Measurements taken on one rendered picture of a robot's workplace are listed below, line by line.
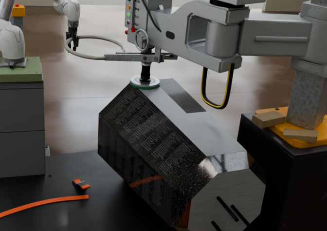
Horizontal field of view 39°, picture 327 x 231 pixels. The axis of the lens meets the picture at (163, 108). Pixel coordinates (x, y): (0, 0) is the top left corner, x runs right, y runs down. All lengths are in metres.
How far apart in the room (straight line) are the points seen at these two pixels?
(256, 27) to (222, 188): 0.92
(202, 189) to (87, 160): 1.66
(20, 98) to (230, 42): 1.59
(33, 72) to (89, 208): 1.04
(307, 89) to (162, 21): 1.00
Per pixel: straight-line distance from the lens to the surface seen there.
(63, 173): 3.74
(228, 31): 2.61
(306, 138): 2.89
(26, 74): 3.34
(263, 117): 2.99
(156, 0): 3.04
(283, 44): 2.77
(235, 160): 2.50
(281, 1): 10.93
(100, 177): 3.68
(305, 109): 3.03
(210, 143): 2.58
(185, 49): 2.80
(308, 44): 2.85
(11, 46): 3.42
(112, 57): 3.48
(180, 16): 2.80
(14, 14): 4.30
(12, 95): 3.42
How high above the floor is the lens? 2.02
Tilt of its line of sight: 24 degrees down
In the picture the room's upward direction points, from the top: 5 degrees clockwise
